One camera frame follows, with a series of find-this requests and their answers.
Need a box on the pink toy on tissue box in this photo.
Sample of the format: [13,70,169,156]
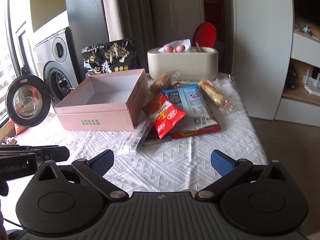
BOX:
[164,45,185,53]

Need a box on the red round paddle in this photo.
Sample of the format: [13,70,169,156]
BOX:
[192,22,217,48]

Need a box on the grey speaker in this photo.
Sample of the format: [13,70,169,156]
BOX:
[35,27,83,107]

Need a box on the white textured tablecloth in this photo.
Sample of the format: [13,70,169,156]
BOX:
[16,74,267,193]

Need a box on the cream tissue box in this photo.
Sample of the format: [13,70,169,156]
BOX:
[147,47,219,81]

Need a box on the large red snack bag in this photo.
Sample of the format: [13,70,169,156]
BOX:
[171,124,221,139]

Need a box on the black plum snack bag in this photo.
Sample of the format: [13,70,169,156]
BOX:
[81,38,140,77]

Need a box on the clear dark snack bar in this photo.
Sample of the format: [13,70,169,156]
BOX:
[118,116,156,155]

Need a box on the yellow clear cracker packet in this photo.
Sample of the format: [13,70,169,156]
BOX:
[198,80,236,114]

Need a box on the bread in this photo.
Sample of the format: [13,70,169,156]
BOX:
[150,70,180,94]

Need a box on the white router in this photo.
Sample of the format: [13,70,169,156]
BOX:
[303,69,320,97]

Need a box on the white tissue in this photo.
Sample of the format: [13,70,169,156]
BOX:
[157,39,191,53]

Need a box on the red small snack packet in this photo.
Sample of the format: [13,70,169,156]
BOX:
[143,93,186,139]

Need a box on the pink cardboard box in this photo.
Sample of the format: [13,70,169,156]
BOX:
[55,69,149,131]

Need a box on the round black lamp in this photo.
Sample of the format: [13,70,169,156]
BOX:
[5,74,51,128]

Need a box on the blue seaweed snack packet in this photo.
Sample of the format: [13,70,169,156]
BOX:
[162,84,217,132]

